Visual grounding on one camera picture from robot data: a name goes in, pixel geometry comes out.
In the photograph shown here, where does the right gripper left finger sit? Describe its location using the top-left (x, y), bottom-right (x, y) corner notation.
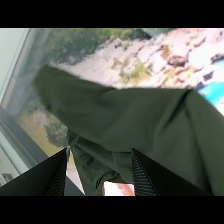
top-left (0, 146), bottom-right (69, 197)

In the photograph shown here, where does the silver frame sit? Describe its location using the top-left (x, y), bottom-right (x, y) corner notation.
top-left (0, 27), bottom-right (48, 188)

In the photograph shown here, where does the dark green garment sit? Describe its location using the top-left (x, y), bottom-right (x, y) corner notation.
top-left (33, 64), bottom-right (224, 197)

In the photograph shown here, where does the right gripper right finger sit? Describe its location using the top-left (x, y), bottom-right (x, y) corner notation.
top-left (131, 148), bottom-right (214, 197)

